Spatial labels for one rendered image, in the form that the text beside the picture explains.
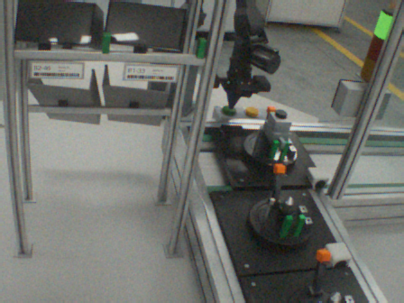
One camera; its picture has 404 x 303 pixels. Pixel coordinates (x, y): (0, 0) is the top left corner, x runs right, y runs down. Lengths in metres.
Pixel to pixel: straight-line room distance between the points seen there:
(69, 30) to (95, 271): 0.48
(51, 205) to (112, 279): 0.26
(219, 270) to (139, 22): 0.46
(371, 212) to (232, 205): 0.41
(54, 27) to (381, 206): 0.89
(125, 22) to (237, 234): 0.46
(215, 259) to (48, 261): 0.35
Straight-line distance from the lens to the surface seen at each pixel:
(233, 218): 0.96
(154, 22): 0.77
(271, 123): 1.11
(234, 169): 1.10
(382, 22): 0.97
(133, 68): 0.73
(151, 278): 0.96
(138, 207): 1.11
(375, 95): 0.99
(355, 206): 1.19
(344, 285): 0.92
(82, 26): 0.76
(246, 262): 0.88
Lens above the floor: 1.60
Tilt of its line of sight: 33 degrees down
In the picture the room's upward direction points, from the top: 12 degrees clockwise
